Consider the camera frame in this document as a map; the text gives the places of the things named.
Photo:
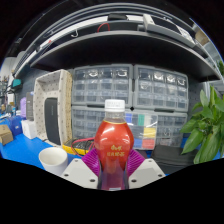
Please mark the blue box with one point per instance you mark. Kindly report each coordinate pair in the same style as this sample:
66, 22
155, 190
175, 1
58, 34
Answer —
15, 126

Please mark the grey box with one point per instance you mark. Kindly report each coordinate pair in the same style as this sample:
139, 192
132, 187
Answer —
30, 106

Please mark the brown cardboard box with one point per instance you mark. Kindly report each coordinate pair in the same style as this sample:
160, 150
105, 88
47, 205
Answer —
6, 135

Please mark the purple box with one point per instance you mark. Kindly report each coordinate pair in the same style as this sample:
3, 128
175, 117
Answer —
23, 106

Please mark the black soft pouch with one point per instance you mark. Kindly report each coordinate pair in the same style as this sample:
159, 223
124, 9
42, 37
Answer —
171, 155

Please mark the green potted plant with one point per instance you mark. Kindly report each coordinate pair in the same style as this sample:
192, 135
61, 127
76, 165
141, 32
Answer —
206, 133

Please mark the white metal shelf rack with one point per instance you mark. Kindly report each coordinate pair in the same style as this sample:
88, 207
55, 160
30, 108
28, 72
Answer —
216, 85

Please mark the black workbench shelf unit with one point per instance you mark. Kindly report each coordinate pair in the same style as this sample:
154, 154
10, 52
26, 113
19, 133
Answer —
126, 50

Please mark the black oblong speaker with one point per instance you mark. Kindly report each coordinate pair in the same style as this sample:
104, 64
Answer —
52, 120

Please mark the beige perforated tray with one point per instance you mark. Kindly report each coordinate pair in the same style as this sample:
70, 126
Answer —
50, 83

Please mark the small teal box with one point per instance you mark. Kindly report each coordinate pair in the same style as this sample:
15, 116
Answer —
16, 84

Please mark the white cup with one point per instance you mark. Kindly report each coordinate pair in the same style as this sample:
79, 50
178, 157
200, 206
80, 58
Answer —
53, 163

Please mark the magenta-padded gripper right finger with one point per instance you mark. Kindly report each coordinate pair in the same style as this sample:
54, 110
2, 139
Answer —
148, 172

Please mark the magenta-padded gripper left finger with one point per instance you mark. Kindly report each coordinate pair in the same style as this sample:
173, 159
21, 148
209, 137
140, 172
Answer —
77, 172

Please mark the red drink bottle white cap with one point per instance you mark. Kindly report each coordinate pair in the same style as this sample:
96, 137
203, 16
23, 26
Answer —
114, 141

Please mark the white cardboard box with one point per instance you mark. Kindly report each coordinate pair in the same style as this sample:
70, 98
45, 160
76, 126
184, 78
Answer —
29, 129

